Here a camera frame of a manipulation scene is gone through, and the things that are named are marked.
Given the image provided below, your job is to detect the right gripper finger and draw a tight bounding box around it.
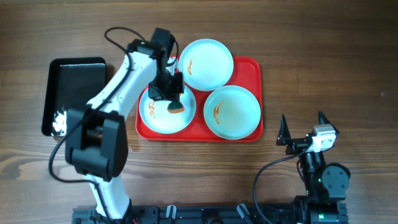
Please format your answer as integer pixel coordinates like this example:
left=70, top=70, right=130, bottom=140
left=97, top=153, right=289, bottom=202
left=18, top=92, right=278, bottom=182
left=318, top=110, right=340, bottom=134
left=276, top=114, right=292, bottom=146

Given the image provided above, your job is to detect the green and orange sponge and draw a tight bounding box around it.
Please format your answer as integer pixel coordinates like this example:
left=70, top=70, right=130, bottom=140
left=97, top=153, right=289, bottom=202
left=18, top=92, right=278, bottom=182
left=167, top=100, right=185, bottom=114

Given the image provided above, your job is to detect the light blue plate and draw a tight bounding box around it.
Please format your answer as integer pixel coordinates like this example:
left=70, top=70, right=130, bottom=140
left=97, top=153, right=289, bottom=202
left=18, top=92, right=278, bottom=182
left=203, top=85, right=261, bottom=140
left=178, top=39, right=234, bottom=91
left=139, top=85, right=197, bottom=134

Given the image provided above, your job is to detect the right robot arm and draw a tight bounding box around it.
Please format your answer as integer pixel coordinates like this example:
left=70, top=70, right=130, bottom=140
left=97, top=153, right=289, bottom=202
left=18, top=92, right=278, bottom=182
left=276, top=111, right=351, bottom=224

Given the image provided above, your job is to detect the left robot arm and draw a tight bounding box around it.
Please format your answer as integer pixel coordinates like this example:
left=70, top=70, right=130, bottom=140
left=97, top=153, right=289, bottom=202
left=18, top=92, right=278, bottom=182
left=59, top=28, right=185, bottom=223

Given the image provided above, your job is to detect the red plastic tray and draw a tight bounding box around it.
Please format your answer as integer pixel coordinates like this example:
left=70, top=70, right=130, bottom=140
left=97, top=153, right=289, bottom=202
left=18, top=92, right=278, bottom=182
left=136, top=57, right=264, bottom=142

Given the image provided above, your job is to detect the black rectangular tray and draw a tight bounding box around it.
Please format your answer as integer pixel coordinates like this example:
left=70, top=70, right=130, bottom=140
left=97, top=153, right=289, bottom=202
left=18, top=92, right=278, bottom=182
left=41, top=57, right=106, bottom=136

